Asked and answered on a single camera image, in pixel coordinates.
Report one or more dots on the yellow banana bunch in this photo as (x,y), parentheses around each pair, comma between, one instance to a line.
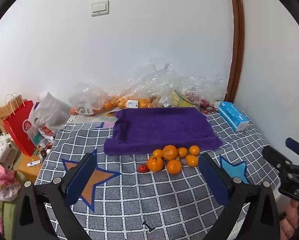
(178,100)

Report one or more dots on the green yellow cloth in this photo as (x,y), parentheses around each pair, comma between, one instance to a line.
(8,217)

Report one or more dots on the large orange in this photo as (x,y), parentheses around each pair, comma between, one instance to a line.
(170,152)

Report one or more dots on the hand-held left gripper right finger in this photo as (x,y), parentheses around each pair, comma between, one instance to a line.
(214,180)

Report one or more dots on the crumpled clear plastic wrap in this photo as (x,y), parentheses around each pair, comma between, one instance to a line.
(164,82)

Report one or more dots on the small white tube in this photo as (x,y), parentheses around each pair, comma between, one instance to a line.
(33,163)

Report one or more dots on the white wall switch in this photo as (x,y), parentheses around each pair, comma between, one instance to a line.
(99,8)

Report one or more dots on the purple towel covered tray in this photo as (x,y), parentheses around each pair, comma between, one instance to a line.
(159,130)

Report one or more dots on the person's right hand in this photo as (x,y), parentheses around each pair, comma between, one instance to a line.
(289,220)

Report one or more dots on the small red tomato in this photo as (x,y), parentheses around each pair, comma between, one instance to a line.
(142,168)

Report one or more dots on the grey checkered blanket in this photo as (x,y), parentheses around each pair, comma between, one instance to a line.
(144,200)

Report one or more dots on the brown wooden door frame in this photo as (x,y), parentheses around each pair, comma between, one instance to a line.
(238,42)

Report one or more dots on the white spotted plush toy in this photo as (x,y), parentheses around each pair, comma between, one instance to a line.
(3,150)

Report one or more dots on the red paper bag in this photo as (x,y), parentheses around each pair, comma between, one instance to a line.
(19,127)

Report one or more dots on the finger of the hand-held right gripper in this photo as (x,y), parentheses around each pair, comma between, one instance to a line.
(274,156)
(298,147)

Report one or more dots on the white plastic bag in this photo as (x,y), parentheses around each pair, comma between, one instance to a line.
(48,112)

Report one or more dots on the small orange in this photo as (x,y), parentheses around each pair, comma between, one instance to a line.
(157,153)
(182,152)
(174,167)
(192,160)
(194,150)

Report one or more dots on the clear bag with oranges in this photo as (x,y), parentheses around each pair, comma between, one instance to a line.
(88,97)

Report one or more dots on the orange with green stem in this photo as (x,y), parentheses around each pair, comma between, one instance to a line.
(155,164)

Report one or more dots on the small white box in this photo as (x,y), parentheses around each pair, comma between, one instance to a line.
(216,104)

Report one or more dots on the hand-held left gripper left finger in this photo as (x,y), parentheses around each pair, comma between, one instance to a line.
(82,177)

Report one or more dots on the pile of cherry tomatoes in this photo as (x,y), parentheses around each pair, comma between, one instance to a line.
(203,101)

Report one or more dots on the labelled bag of oranges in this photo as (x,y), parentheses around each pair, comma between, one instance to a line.
(122,102)

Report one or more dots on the pink cloth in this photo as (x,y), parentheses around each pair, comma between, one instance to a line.
(2,183)

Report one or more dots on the blue tissue pack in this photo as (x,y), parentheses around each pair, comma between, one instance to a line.
(233,116)

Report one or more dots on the wooden nightstand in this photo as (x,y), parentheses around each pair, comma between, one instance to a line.
(28,173)

